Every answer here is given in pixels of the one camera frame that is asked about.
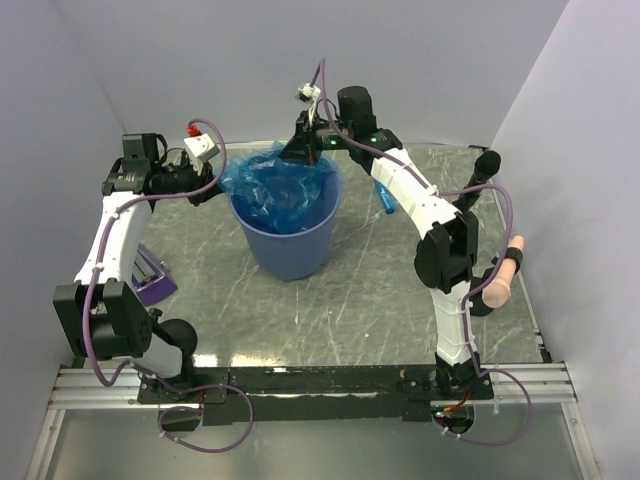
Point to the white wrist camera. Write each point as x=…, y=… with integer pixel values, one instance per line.
x=309, y=95
x=200, y=147

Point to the blue plastic trash bin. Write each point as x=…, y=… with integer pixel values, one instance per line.
x=295, y=256

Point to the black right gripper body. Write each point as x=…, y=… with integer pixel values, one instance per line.
x=335, y=136

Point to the black microphone on stand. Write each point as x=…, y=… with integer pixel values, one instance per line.
x=486, y=166

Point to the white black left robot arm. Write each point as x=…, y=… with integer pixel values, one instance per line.
x=100, y=311

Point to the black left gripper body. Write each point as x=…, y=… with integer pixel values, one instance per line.
x=185, y=178

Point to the blue plastic trash bag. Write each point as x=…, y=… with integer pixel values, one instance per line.
x=274, y=195

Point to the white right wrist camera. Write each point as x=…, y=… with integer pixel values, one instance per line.
x=309, y=95

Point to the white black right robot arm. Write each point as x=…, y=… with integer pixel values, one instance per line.
x=447, y=249

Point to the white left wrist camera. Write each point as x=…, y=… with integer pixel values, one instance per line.
x=200, y=147

